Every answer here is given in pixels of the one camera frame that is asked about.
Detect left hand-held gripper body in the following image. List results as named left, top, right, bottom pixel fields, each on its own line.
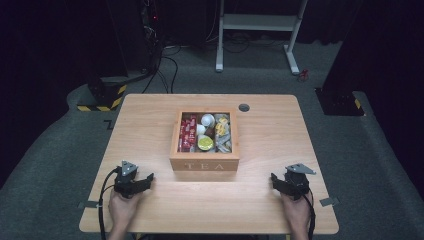
left=113, top=160, right=148, bottom=200

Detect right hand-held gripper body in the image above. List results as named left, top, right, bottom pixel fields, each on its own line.
left=282, top=163, right=317, bottom=201

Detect wooden tea box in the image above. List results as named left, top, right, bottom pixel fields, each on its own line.
left=168, top=106, right=241, bottom=173

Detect yellow-lid small cup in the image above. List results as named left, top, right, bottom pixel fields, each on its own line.
left=197, top=134, right=215, bottom=152

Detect person's left hand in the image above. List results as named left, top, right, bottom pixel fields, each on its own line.
left=107, top=189, right=144, bottom=232

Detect person's right hand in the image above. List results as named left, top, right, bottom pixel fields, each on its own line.
left=280, top=191, right=315, bottom=232

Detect grey tape strip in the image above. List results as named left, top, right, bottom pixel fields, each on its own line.
left=77, top=200, right=100, bottom=210
left=318, top=196, right=340, bottom=207

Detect bundle of red stick packets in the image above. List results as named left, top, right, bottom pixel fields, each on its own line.
left=177, top=114, right=199, bottom=154

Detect pile of clear yellow-print sachets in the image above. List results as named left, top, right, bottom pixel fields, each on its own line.
left=213, top=113, right=234, bottom=154

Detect black stand with striped base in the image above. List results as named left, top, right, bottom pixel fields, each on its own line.
left=76, top=75, right=129, bottom=113

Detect black stand base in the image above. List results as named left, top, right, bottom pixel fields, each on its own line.
left=314, top=86, right=366, bottom=117

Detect dark equipment rack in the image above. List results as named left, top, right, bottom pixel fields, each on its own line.
left=139, top=0, right=165, bottom=73

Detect white metal stand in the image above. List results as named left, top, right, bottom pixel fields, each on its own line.
left=215, top=0, right=310, bottom=76

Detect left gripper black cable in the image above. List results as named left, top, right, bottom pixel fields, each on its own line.
left=97, top=167, right=120, bottom=240

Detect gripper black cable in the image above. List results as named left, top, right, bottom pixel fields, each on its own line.
left=301, top=189, right=317, bottom=240
left=97, top=167, right=120, bottom=240

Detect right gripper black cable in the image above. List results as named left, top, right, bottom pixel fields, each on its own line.
left=301, top=189, right=317, bottom=240

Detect black floor cables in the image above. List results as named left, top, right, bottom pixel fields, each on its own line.
left=141, top=45, right=183, bottom=95

